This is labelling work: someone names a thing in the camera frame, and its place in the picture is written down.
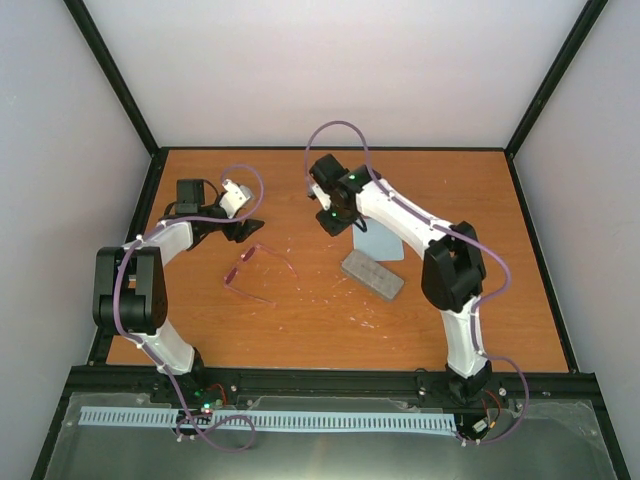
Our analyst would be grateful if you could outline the light blue cleaning cloth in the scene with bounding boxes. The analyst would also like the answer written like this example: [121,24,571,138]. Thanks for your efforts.
[352,219,405,262]

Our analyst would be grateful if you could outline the grey felt glasses case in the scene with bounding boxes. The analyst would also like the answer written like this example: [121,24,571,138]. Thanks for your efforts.
[341,250,405,301]

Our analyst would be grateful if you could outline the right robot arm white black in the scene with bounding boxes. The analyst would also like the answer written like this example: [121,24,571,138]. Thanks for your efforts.
[308,154,492,404]

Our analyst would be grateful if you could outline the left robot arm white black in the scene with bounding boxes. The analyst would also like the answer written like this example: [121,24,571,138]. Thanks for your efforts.
[93,178,264,403]

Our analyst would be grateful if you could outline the pink sunglasses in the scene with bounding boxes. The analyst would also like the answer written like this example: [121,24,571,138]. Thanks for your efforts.
[222,243,300,307]

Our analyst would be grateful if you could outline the metal front plate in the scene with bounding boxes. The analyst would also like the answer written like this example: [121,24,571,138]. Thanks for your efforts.
[44,394,615,479]

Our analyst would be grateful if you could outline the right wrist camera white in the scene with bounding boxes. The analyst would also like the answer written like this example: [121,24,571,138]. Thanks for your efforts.
[308,183,331,211]

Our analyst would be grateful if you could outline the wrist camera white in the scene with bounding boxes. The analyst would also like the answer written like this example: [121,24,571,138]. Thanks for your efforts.
[308,183,331,211]
[219,179,253,219]

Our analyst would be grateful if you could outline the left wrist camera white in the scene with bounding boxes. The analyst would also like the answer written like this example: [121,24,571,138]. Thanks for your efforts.
[219,179,253,219]

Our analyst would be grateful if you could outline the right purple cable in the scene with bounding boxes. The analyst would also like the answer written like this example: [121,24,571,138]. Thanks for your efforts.
[303,119,530,446]

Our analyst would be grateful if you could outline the purple cable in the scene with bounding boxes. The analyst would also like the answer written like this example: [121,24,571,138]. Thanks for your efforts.
[303,119,530,446]
[113,164,265,451]

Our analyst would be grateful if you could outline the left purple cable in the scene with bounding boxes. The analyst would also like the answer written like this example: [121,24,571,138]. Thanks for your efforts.
[113,164,265,451]

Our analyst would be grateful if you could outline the light blue slotted cable duct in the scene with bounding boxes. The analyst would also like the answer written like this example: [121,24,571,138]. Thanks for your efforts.
[77,406,456,436]

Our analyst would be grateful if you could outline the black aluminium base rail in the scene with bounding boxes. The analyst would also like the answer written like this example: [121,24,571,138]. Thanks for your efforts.
[65,365,599,407]

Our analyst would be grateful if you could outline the black frame post left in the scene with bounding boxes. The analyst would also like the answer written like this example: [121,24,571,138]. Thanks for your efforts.
[62,0,164,159]

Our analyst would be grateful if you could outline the black frame post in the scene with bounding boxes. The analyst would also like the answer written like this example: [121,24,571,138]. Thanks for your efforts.
[62,0,164,159]
[503,0,610,159]

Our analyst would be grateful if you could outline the black frame post right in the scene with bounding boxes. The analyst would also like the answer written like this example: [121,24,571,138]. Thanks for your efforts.
[503,0,610,159]

